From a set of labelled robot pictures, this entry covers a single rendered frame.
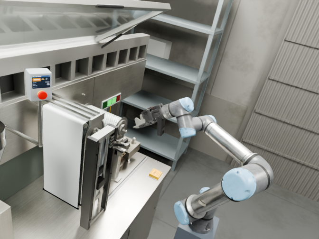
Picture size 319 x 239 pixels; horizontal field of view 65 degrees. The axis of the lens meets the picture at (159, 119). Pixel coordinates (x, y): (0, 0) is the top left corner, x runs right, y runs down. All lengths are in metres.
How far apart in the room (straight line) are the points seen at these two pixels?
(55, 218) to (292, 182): 3.10
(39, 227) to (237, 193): 0.95
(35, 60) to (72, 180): 0.61
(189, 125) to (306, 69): 2.26
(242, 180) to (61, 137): 0.84
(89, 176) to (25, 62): 0.59
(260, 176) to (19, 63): 1.11
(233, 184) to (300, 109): 2.48
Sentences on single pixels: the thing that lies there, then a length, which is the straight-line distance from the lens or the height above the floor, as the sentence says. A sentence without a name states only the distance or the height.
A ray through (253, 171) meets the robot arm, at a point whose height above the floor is 1.49.
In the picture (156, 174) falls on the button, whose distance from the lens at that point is 1.73.
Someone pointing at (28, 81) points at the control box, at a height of 1.68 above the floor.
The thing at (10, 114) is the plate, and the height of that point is 1.39.
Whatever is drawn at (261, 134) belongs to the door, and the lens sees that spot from 3.52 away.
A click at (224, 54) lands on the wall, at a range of 3.34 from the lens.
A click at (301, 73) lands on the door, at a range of 3.29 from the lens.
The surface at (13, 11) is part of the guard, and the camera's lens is 0.78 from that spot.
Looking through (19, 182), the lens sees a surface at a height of 0.96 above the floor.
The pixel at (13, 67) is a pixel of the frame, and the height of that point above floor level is 1.61.
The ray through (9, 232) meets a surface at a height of 1.04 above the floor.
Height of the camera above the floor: 2.03
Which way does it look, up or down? 27 degrees down
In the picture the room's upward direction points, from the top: 13 degrees clockwise
